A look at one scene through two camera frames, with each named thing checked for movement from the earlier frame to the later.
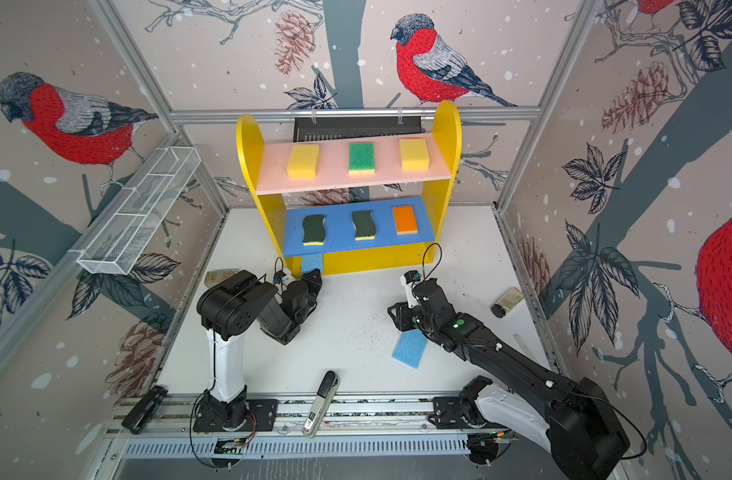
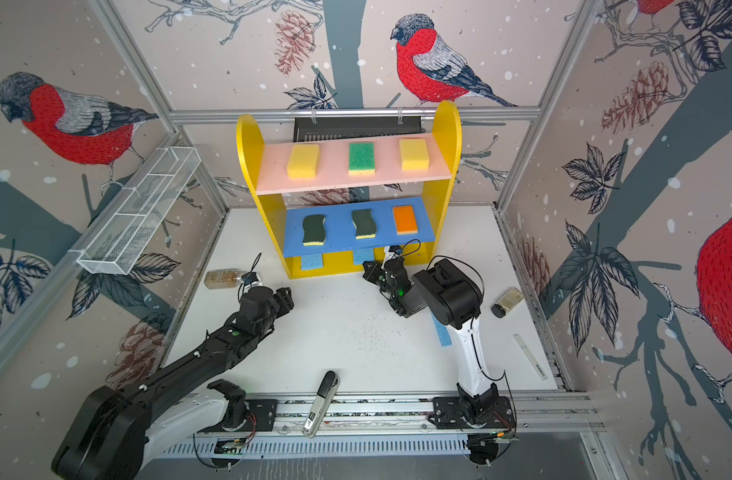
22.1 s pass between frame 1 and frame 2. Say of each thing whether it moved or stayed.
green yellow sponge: stayed
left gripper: moved
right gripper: moved
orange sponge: stayed
